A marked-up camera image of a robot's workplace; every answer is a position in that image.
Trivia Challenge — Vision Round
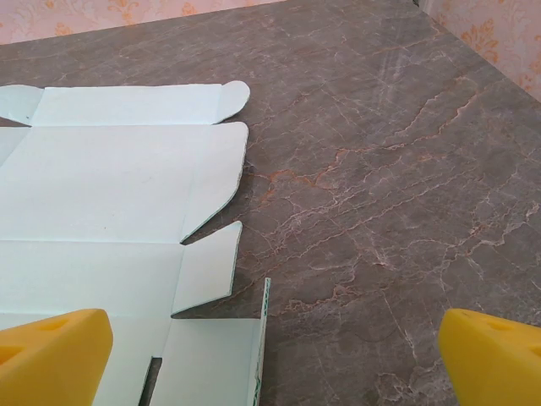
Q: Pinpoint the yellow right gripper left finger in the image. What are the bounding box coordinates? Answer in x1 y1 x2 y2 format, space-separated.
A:
0 308 114 406

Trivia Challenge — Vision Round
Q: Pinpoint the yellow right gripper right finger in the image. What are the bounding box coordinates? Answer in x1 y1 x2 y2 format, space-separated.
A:
437 308 541 406

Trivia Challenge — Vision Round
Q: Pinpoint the mint green paper box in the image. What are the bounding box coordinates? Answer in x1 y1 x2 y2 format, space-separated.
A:
0 80 272 406

